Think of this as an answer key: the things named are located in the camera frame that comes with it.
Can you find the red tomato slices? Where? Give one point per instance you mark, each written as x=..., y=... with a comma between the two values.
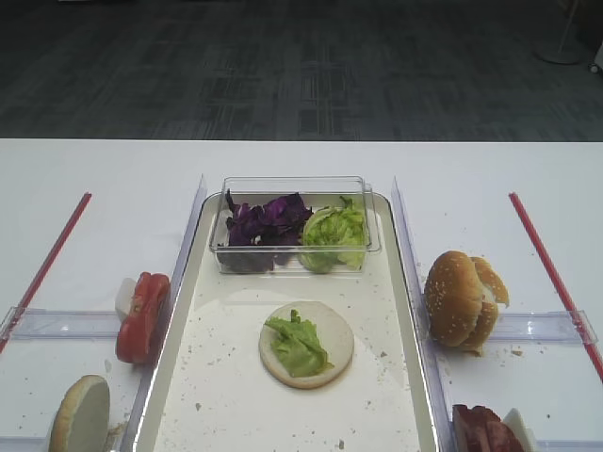
x=134, y=340

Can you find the green lettuce head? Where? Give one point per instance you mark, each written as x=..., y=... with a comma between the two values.
x=338, y=235

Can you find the green lettuce leaf on bun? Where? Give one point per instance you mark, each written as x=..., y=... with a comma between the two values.
x=297, y=347

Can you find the white cheese slice left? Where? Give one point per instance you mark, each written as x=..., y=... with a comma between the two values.
x=124, y=298

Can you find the white cheese slice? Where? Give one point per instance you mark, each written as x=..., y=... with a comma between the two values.
x=124, y=298
x=514, y=420

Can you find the red meat slices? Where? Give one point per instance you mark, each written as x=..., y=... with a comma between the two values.
x=479, y=429

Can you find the white cheese slice right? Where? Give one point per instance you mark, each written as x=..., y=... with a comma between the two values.
x=514, y=420

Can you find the purple cabbage leaves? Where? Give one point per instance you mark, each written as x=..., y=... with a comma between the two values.
x=276, y=223

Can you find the clear plastic salad box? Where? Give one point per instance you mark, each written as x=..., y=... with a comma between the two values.
x=316, y=192

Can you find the bottom bun slice on tray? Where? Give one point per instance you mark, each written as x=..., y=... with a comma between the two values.
x=334, y=334

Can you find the sesame burger buns stack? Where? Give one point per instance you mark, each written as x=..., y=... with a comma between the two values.
x=462, y=296

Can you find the white metal serving tray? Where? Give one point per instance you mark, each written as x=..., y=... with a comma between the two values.
x=212, y=392

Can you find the right red tape strip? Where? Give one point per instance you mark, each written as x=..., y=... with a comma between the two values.
x=556, y=279

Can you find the red tape strip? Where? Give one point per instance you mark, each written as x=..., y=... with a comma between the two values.
x=52, y=259
x=556, y=279

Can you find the left red tape strip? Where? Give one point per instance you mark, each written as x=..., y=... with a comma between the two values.
x=52, y=259

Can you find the left clear acrylic divider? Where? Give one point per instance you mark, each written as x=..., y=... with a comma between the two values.
x=188, y=230

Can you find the right clear cross divider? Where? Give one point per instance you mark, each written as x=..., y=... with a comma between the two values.
x=562, y=327

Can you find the clear cross divider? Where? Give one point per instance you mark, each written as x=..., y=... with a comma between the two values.
x=562, y=327
x=40, y=324

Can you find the bun half lower left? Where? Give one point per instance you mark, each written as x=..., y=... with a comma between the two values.
x=81, y=421

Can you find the left clear cross divider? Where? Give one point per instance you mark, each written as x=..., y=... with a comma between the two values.
x=40, y=324

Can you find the white floor stand base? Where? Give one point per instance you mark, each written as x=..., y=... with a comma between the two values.
x=559, y=54

